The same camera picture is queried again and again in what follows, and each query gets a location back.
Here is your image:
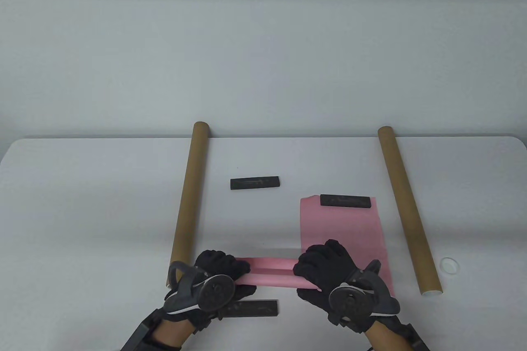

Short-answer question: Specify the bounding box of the person's left hand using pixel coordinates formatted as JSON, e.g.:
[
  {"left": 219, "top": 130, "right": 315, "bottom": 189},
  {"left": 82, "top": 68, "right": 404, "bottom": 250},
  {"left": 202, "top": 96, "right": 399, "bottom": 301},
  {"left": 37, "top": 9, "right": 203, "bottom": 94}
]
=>
[{"left": 165, "top": 249, "right": 258, "bottom": 331}]

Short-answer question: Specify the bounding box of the person's right hand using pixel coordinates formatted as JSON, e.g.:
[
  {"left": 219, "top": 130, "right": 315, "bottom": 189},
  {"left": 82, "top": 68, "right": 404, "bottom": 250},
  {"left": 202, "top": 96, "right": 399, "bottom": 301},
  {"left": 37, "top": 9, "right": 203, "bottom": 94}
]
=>
[{"left": 293, "top": 239, "right": 402, "bottom": 333}]

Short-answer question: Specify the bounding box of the pink paper sheet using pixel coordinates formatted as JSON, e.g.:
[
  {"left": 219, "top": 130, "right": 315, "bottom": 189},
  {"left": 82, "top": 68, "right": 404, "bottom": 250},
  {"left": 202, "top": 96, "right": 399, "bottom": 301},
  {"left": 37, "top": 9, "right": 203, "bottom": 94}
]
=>
[
  {"left": 300, "top": 195, "right": 396, "bottom": 298},
  {"left": 235, "top": 257, "right": 324, "bottom": 291}
]

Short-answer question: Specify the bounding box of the black bar paperweight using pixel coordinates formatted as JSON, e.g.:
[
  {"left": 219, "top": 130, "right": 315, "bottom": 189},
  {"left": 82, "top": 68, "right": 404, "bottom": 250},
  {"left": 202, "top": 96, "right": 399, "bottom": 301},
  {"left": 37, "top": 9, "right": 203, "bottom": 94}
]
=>
[
  {"left": 320, "top": 194, "right": 371, "bottom": 208},
  {"left": 230, "top": 177, "right": 280, "bottom": 191},
  {"left": 216, "top": 300, "right": 279, "bottom": 318}
]

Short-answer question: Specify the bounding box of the brown cardboard mailing tube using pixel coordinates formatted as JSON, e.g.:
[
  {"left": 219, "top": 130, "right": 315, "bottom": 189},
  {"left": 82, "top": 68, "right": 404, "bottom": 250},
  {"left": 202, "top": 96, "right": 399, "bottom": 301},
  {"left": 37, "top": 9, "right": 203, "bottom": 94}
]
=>
[
  {"left": 378, "top": 126, "right": 444, "bottom": 297},
  {"left": 166, "top": 121, "right": 210, "bottom": 287}
]

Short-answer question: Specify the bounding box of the person's left forearm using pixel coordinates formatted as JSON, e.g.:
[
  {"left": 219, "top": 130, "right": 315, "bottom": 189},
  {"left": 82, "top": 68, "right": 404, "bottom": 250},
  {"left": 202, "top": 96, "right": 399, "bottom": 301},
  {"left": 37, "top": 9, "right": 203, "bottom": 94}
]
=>
[{"left": 149, "top": 320, "right": 195, "bottom": 351}]

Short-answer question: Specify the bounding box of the person's right forearm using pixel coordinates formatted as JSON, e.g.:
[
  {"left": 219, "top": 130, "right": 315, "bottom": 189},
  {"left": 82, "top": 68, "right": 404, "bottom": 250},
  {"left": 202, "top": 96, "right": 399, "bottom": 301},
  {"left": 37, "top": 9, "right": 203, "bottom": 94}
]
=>
[{"left": 366, "top": 322, "right": 413, "bottom": 351}]

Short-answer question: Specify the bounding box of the grey hand tracker controller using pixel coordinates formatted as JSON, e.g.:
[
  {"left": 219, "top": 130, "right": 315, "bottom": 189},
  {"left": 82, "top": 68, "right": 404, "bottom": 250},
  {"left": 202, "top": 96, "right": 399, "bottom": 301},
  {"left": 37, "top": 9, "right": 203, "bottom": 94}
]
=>
[
  {"left": 328, "top": 260, "right": 401, "bottom": 324},
  {"left": 167, "top": 261, "right": 236, "bottom": 315}
]

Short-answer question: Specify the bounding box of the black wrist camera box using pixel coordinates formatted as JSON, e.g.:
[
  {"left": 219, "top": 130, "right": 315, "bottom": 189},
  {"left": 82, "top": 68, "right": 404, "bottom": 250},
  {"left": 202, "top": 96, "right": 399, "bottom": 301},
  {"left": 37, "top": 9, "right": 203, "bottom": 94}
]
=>
[
  {"left": 119, "top": 309, "right": 163, "bottom": 351},
  {"left": 397, "top": 322, "right": 431, "bottom": 351}
]

